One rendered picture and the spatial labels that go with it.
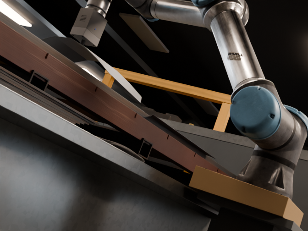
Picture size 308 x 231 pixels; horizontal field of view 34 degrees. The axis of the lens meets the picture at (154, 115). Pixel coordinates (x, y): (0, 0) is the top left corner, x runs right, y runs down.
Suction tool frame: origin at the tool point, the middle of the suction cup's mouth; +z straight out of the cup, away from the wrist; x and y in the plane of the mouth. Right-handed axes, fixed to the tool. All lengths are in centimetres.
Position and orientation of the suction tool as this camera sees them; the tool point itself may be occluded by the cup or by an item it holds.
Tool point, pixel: (78, 52)
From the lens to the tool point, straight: 177.9
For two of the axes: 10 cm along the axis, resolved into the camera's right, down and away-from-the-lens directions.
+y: -4.7, -3.5, -8.1
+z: -3.5, 9.2, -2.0
